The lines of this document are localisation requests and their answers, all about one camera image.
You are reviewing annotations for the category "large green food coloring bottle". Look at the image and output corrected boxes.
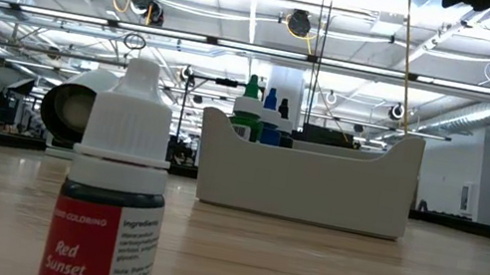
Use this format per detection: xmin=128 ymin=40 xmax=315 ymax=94
xmin=226 ymin=71 xmax=272 ymax=144

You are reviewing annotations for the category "large blue food coloring bottle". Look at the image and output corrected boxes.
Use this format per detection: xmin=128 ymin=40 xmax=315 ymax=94
xmin=254 ymin=86 xmax=291 ymax=147

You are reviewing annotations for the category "large black food coloring bottle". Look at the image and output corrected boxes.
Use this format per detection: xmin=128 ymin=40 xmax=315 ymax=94
xmin=271 ymin=97 xmax=302 ymax=149

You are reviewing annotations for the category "grey plastic bin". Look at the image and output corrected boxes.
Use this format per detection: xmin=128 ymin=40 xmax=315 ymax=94
xmin=186 ymin=99 xmax=428 ymax=244

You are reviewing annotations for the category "small dark red coloring bottle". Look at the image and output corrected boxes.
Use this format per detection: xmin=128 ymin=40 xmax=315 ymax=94
xmin=38 ymin=47 xmax=191 ymax=275

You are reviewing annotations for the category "yellow hanging cable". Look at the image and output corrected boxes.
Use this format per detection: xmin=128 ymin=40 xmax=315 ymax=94
xmin=380 ymin=0 xmax=433 ymax=137

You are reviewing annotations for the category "black metal table frame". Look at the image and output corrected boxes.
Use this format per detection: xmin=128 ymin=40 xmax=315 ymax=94
xmin=0 ymin=130 xmax=490 ymax=243

